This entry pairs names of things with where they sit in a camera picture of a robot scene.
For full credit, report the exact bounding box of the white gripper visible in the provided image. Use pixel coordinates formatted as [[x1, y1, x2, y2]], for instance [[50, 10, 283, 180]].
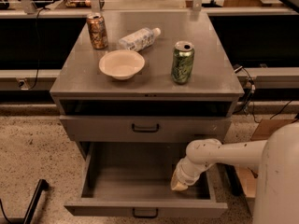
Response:
[[170, 157, 211, 191]]

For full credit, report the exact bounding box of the grey drawer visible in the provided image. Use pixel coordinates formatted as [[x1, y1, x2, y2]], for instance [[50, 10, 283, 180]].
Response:
[[60, 116, 231, 143], [64, 143, 228, 218]]

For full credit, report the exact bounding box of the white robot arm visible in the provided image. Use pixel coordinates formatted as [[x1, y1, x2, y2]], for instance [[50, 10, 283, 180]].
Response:
[[171, 122, 299, 224]]

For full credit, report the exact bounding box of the grey top drawer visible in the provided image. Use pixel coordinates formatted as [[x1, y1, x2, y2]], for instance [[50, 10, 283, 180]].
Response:
[[60, 116, 231, 143]]

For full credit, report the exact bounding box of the grey drawer cabinet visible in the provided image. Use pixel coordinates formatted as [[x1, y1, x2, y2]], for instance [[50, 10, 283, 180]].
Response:
[[50, 10, 243, 153]]

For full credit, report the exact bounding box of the cardboard box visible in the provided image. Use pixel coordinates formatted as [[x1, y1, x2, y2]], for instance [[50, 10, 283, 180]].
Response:
[[235, 119, 297, 217]]

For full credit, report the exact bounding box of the green soda can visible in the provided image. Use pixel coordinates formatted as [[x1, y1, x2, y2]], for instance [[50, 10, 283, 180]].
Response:
[[171, 41, 194, 84]]

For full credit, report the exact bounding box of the white bowl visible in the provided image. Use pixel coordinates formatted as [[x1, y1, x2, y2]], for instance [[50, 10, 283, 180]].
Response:
[[99, 49, 145, 80]]

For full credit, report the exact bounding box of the black metal stand leg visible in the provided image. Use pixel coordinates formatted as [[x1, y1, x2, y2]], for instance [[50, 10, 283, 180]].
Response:
[[0, 179, 50, 224]]

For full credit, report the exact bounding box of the clear plastic water bottle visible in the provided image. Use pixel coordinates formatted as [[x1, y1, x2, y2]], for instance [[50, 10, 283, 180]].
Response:
[[118, 28, 161, 51]]

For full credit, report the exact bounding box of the orange soda can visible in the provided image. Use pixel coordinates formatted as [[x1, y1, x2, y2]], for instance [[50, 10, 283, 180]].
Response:
[[86, 13, 108, 49]]

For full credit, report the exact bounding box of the black cable right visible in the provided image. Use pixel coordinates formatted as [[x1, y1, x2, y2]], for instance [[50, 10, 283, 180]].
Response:
[[233, 64, 257, 115]]

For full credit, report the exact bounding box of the black cable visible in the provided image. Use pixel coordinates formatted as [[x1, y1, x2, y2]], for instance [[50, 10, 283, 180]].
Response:
[[27, 7, 50, 91], [233, 64, 257, 115]]

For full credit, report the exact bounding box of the black cable left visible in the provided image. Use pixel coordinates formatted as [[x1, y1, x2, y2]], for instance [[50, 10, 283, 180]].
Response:
[[27, 7, 50, 91]]

